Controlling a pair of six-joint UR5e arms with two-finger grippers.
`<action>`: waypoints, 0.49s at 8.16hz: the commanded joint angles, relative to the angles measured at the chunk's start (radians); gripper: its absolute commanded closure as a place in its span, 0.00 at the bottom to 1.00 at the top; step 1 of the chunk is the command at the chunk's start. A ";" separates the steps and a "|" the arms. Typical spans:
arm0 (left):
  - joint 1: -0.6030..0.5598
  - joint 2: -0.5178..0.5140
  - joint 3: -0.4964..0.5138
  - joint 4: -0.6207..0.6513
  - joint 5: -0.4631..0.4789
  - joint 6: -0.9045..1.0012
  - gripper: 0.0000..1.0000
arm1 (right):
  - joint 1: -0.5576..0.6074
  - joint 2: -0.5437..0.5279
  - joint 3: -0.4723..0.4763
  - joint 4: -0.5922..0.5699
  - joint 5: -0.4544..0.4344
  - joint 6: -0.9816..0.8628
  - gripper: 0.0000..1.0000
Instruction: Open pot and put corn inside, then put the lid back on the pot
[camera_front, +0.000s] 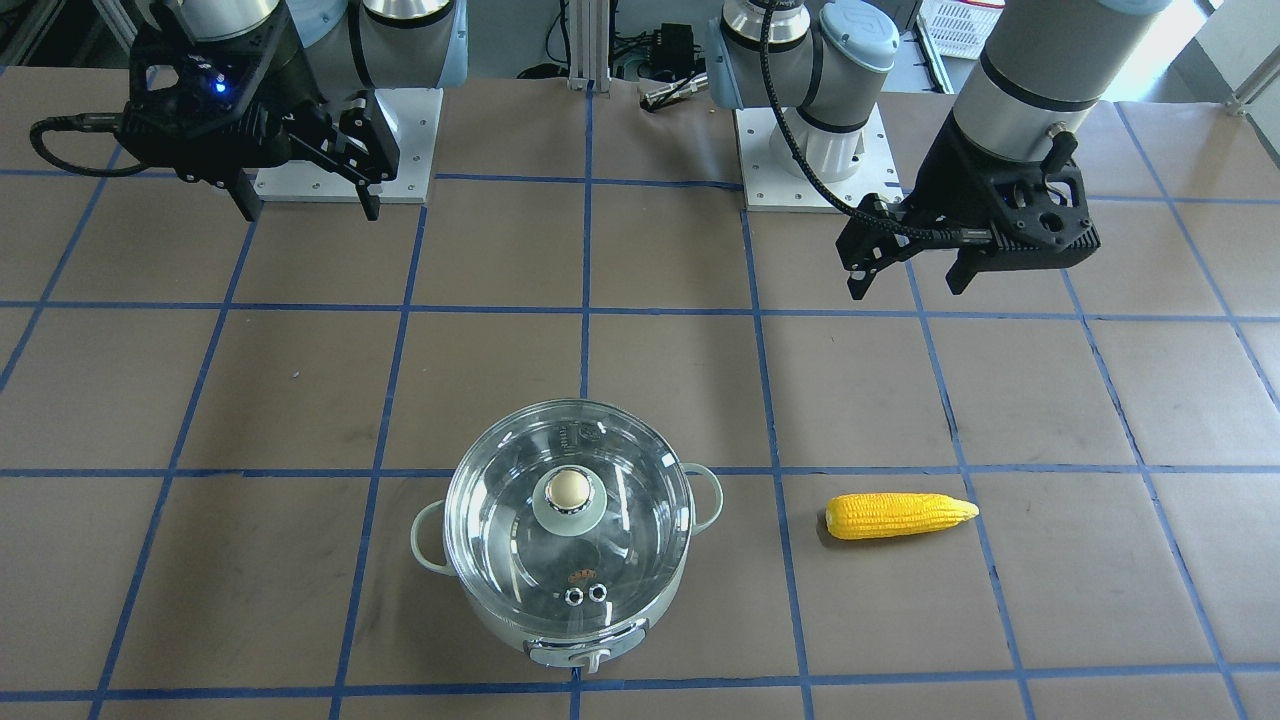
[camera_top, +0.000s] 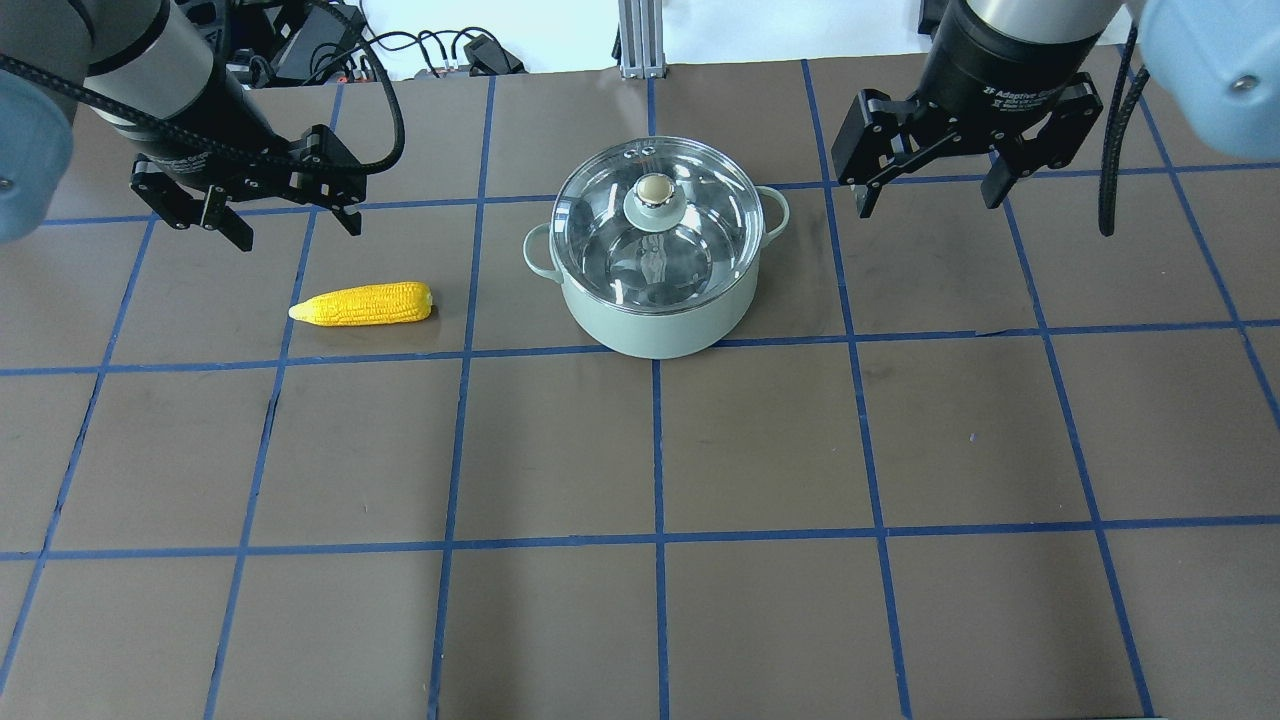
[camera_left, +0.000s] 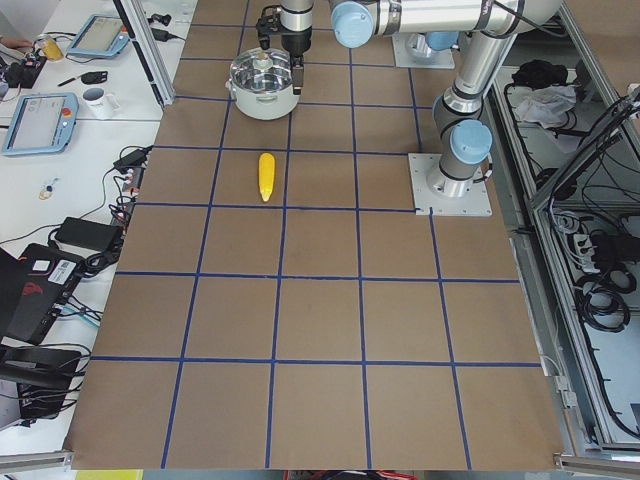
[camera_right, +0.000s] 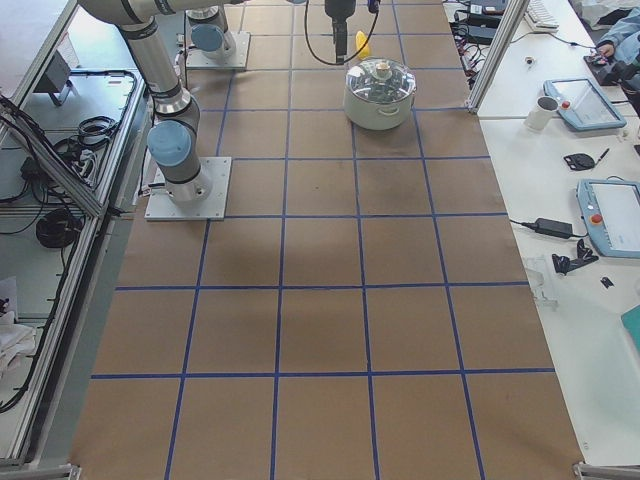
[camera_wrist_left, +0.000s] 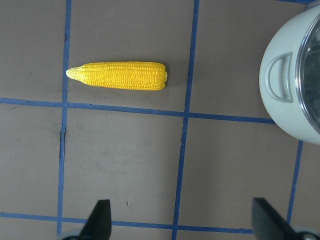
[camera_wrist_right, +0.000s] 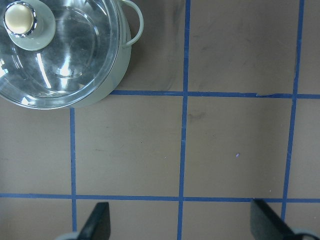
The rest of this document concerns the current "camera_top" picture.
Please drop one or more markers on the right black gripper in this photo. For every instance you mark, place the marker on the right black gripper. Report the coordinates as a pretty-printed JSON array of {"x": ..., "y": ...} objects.
[{"x": 985, "y": 75}]

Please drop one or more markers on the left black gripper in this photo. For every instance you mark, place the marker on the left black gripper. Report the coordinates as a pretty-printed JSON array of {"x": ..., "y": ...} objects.
[{"x": 213, "y": 122}]

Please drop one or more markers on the yellow corn cob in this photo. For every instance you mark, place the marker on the yellow corn cob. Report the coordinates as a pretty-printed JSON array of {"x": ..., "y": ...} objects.
[{"x": 372, "y": 304}]

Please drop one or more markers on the glass pot lid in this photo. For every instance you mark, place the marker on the glass pot lid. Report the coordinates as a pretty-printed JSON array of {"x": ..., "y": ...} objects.
[{"x": 660, "y": 225}]

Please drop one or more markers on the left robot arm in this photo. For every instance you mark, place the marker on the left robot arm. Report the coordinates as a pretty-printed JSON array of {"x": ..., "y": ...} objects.
[{"x": 216, "y": 148}]

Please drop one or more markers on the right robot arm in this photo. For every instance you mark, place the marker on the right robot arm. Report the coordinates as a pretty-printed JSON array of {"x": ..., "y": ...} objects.
[{"x": 1218, "y": 60}]

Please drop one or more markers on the pale green cooking pot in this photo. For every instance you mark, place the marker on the pale green cooking pot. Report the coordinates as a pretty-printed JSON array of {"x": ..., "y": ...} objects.
[{"x": 654, "y": 337}]

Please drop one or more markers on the aluminium frame post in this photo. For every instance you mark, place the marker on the aluminium frame post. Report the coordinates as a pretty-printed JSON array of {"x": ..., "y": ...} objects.
[{"x": 639, "y": 40}]

